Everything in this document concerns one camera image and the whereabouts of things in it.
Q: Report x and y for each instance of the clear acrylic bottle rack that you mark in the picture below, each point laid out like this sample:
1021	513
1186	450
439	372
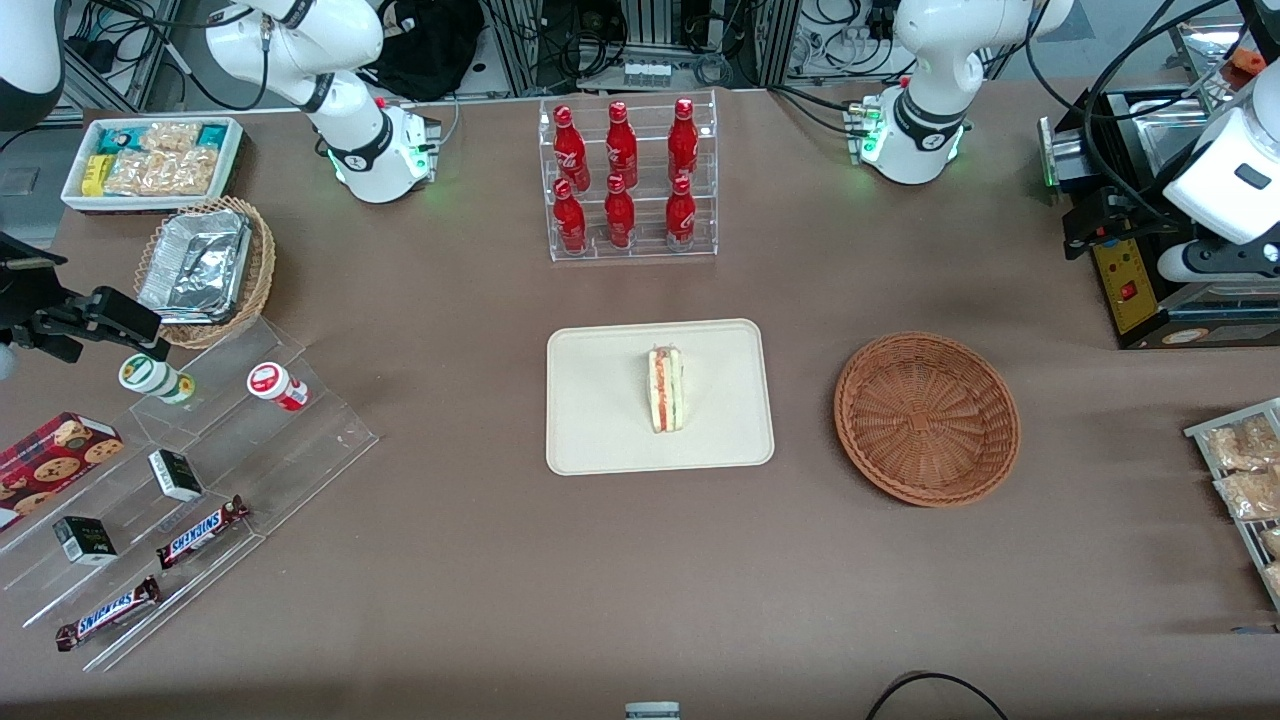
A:
650	160

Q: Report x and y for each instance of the yellow snack packet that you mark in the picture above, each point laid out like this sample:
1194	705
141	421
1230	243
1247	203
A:
96	175

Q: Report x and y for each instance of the black bag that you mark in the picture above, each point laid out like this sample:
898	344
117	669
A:
425	50

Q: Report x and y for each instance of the triangular sandwich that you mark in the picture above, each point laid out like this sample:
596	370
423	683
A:
666	390

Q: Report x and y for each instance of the white plastic snack bin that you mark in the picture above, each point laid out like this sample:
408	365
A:
75	195

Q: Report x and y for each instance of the small black box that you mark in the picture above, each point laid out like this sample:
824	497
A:
85	540
176	475

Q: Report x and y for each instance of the red label yogurt bottle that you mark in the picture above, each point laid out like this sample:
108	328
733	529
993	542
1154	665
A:
277	385

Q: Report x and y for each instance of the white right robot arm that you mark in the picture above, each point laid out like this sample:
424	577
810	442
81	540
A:
320	60

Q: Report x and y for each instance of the clear rice cracker bag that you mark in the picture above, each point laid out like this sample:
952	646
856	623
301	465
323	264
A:
170	136
160	172

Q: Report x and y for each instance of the clear bagged snack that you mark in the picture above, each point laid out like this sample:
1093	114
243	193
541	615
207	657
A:
1272	542
1245	445
1250	495
1274	578

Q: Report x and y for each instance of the black hot dog warmer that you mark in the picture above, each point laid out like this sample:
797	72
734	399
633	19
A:
1130	290

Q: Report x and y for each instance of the green label yogurt bottle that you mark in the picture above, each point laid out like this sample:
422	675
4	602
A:
155	378

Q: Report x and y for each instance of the teal snack packet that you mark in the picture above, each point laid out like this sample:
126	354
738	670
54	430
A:
213	135
115	140

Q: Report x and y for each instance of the red cookie box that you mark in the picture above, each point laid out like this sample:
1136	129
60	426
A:
50	465

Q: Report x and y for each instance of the cream rectangular plastic tray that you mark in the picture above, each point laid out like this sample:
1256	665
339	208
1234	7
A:
600	400

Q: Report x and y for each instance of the white power strip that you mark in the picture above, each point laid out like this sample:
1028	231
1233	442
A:
647	73

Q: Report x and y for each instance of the light wicker basket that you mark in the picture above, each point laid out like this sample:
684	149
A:
262	260

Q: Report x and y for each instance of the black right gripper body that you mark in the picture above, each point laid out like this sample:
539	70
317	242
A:
22	303

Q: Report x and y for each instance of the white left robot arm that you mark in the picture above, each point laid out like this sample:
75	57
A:
930	60

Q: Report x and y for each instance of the stacked aluminium foil trays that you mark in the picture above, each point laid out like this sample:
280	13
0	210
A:
195	265

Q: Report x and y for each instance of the red cola bottle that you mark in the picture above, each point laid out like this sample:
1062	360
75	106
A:
621	148
683	142
570	150
680	218
570	222
619	218

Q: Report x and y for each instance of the small white grey device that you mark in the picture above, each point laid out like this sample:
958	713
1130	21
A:
652	711

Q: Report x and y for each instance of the clear acrylic stepped display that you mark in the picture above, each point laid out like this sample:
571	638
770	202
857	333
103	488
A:
290	440

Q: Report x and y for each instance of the snickers chocolate bar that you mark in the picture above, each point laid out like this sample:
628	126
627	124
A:
200	532
108	613

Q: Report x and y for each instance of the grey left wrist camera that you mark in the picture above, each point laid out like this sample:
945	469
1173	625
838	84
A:
1215	262

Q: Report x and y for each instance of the brown round wicker basket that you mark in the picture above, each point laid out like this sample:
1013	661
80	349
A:
925	420

